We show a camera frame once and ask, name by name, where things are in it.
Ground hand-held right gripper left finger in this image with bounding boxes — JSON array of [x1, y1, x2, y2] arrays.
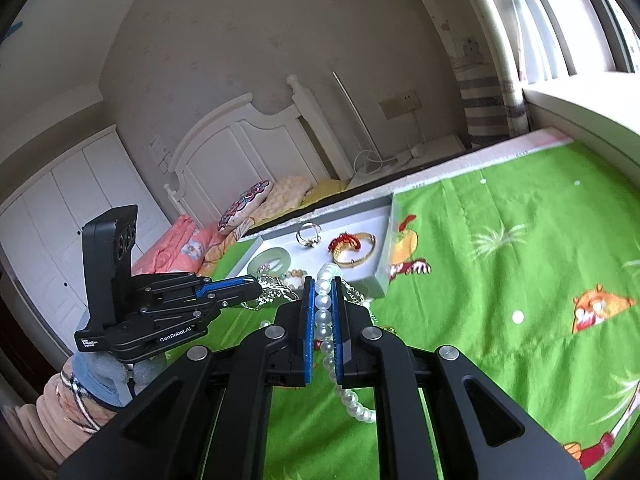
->
[[57, 276, 317, 480]]

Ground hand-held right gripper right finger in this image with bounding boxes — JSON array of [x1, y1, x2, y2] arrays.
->
[[330, 276, 586, 480]]

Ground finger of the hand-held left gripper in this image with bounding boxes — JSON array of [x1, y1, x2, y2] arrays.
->
[[141, 287, 264, 322], [132, 272, 262, 297]]

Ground white pearl necklace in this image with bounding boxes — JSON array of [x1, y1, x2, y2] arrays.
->
[[314, 262, 377, 423]]

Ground pale green jade bangle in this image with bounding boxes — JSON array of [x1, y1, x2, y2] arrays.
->
[[246, 247, 292, 273]]

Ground silver chain jewelry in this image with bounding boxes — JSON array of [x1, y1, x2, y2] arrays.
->
[[240, 270, 373, 311]]

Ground gold bangle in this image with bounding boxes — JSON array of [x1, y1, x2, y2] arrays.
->
[[332, 232, 377, 268]]

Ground gold ring with stone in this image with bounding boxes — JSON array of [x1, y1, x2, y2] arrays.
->
[[296, 223, 322, 249]]

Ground red bracelet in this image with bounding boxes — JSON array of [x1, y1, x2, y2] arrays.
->
[[328, 231, 360, 254]]

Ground grey cardboard box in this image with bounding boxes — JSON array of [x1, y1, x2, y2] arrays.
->
[[227, 192, 396, 298]]

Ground person's left forearm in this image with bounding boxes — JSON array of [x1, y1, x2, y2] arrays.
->
[[0, 360, 132, 471]]

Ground person's left hand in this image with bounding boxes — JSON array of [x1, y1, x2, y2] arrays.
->
[[75, 347, 168, 406]]

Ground pink floral quilt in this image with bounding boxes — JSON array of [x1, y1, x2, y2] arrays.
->
[[131, 214, 236, 281]]

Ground white wardrobe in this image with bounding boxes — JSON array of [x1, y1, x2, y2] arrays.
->
[[0, 125, 173, 356]]

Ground floral embroidered pillow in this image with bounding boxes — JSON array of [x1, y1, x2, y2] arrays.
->
[[216, 180, 275, 236]]

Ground cream textured pillow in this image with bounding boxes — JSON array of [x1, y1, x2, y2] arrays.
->
[[250, 176, 312, 223]]

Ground white headboard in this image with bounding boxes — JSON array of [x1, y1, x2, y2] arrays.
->
[[164, 74, 351, 228]]

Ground yellow cloth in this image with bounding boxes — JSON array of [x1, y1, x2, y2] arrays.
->
[[300, 180, 348, 208]]

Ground green printed blanket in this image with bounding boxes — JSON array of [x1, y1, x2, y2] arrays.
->
[[192, 140, 640, 480]]

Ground white lamp pole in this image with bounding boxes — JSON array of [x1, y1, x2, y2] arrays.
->
[[332, 72, 396, 167]]

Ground striped printed curtain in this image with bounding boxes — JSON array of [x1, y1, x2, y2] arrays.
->
[[447, 10, 533, 151]]

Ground white window sill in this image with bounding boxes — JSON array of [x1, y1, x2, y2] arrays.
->
[[522, 71, 640, 161]]

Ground window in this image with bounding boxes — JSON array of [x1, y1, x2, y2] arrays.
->
[[515, 0, 640, 81]]

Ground white cable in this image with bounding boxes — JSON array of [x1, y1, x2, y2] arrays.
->
[[352, 110, 426, 176]]

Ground beige wall socket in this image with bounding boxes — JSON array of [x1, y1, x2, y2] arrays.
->
[[378, 89, 420, 120]]

